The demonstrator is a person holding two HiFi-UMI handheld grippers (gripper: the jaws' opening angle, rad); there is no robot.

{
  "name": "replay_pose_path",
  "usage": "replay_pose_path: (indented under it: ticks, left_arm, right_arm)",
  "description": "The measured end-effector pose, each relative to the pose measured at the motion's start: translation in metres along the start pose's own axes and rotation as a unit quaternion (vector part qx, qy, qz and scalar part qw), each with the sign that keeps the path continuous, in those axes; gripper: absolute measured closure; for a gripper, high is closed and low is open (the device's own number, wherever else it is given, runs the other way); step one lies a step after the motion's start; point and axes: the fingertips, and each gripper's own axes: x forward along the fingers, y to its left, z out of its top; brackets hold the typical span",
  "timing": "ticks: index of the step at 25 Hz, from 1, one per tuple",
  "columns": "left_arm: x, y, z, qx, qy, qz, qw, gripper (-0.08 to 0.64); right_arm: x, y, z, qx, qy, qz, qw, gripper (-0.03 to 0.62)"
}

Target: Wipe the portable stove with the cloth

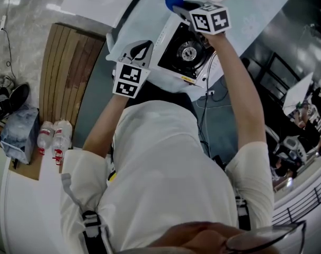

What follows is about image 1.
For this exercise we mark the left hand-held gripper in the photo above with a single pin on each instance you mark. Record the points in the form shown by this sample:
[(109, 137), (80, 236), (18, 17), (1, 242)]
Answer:
[(130, 75)]

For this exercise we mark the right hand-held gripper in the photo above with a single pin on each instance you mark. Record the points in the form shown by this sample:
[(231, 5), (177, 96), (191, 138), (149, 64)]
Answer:
[(209, 18)]

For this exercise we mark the white portable stove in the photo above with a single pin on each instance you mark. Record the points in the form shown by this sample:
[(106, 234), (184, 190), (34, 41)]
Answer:
[(188, 53)]

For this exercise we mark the person's right forearm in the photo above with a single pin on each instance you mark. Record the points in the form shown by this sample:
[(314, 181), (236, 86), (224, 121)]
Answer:
[(238, 89)]

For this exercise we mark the person's left forearm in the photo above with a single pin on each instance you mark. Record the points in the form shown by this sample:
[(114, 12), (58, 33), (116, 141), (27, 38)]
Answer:
[(103, 130)]

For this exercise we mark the brown wooden slatted bench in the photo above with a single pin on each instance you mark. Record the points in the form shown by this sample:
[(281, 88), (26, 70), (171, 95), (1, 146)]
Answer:
[(67, 73)]

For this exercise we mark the white plug adapter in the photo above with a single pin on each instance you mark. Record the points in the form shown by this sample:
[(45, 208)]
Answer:
[(210, 92)]

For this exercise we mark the white flat board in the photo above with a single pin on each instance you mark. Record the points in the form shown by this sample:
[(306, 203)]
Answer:
[(99, 1)]

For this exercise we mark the clear plastic water bottle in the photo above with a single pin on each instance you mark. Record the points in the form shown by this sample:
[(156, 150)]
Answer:
[(60, 139), (45, 137)]

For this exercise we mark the person's white shirt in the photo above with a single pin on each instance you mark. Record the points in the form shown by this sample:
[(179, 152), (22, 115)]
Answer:
[(163, 168)]

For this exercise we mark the black shoe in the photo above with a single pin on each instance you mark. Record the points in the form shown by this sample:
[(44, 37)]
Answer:
[(17, 95)]

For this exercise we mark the white tilted panel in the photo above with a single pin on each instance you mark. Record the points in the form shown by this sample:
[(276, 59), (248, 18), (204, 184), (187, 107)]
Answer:
[(298, 92)]

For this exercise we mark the blue patterned box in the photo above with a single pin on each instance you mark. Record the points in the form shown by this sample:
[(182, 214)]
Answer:
[(20, 134)]

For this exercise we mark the brown cardboard sheet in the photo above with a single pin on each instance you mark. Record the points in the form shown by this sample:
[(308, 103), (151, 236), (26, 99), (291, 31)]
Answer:
[(30, 169)]

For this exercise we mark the person's face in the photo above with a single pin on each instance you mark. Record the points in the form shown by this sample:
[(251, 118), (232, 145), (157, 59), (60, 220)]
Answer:
[(197, 238)]

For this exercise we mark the black metal railing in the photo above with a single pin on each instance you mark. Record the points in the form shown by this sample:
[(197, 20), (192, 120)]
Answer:
[(303, 200)]

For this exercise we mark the person's glasses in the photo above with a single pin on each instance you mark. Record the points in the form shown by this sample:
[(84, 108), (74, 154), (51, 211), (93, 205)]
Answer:
[(269, 238)]

